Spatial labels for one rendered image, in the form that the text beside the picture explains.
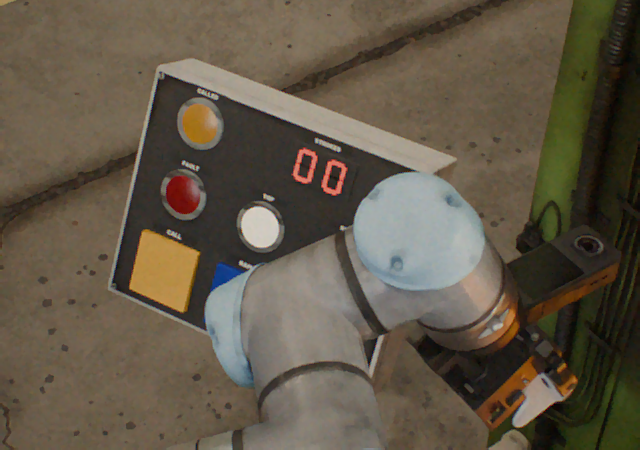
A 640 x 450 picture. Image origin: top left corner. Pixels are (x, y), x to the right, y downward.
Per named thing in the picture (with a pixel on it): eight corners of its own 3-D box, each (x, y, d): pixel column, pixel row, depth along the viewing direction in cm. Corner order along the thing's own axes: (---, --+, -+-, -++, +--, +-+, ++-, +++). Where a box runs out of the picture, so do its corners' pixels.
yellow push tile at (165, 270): (183, 314, 153) (197, 254, 150) (128, 289, 155) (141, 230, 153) (190, 309, 154) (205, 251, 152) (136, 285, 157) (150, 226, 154)
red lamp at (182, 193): (183, 226, 150) (181, 199, 147) (161, 201, 152) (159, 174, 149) (207, 214, 151) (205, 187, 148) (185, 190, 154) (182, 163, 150)
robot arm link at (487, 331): (457, 213, 96) (534, 284, 92) (474, 239, 100) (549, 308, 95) (381, 286, 96) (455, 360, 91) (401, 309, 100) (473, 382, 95)
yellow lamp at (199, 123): (200, 155, 147) (198, 126, 144) (178, 132, 150) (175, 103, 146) (224, 144, 148) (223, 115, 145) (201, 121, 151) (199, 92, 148)
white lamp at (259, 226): (261, 259, 147) (260, 232, 143) (237, 233, 149) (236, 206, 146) (284, 246, 148) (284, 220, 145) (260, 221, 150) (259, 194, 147)
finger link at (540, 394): (516, 431, 115) (482, 391, 107) (566, 383, 115) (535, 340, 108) (541, 455, 113) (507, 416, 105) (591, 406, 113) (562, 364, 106)
